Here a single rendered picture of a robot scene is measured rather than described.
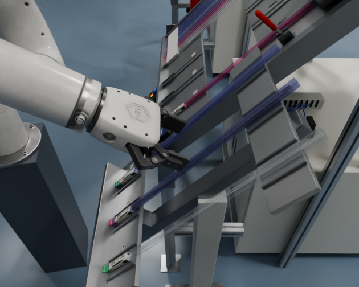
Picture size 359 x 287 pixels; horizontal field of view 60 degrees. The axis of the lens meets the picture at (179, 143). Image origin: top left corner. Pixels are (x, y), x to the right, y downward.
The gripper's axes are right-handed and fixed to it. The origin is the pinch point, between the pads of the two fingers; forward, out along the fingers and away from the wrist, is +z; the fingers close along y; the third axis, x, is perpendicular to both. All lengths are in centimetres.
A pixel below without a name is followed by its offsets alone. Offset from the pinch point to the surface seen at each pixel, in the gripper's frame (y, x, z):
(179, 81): 50, 16, 12
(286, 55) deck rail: 22.9, -15.9, 18.9
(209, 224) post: -3.0, 15.8, 17.3
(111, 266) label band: -11.3, 27.2, 0.0
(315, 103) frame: 53, 1, 63
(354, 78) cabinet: 73, -9, 85
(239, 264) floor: 21, 70, 74
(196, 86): 38.8, 9.5, 13.4
